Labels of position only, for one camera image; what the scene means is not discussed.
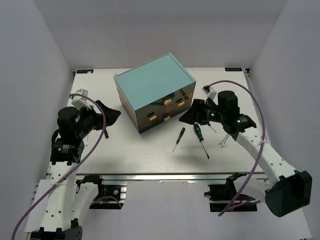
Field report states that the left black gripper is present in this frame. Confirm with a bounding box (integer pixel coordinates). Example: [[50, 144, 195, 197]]
[[75, 100, 121, 139]]

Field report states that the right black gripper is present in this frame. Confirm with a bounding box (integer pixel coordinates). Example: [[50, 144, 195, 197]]
[[178, 99, 226, 126]]

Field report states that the large green flathead screwdriver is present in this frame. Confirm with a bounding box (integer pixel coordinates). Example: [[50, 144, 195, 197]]
[[193, 123, 210, 159]]

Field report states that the clear bottom drawer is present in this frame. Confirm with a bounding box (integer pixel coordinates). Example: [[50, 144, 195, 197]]
[[135, 109, 185, 134]]

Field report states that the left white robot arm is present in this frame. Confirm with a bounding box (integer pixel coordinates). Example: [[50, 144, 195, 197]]
[[30, 99, 121, 240]]

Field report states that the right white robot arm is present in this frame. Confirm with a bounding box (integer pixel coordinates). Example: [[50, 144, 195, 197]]
[[179, 90, 312, 217]]

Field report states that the small precision screwdriver centre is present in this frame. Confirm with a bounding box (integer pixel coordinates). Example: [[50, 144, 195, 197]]
[[172, 127, 186, 152]]

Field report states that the small precision screwdriver left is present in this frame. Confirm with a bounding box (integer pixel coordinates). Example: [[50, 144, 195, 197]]
[[104, 127, 109, 139]]

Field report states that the silver open-end wrench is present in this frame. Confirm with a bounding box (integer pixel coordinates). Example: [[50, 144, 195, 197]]
[[218, 134, 230, 148]]

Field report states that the teal drawer cabinet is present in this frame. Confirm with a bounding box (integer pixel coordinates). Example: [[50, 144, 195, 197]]
[[114, 53, 196, 126]]

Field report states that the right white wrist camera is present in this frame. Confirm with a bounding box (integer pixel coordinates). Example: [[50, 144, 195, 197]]
[[202, 85, 217, 104]]

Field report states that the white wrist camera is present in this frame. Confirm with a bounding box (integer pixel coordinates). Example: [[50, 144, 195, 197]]
[[71, 88, 91, 110], [202, 85, 217, 104]]

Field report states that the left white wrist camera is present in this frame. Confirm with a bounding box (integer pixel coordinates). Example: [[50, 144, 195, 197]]
[[71, 88, 91, 110]]

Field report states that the aluminium table edge rail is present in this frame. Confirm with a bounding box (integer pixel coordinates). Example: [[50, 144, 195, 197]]
[[47, 172, 268, 181]]

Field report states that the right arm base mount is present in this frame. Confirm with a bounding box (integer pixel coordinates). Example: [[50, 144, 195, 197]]
[[203, 172, 258, 213]]

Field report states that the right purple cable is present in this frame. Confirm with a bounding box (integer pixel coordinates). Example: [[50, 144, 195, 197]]
[[204, 79, 266, 217]]

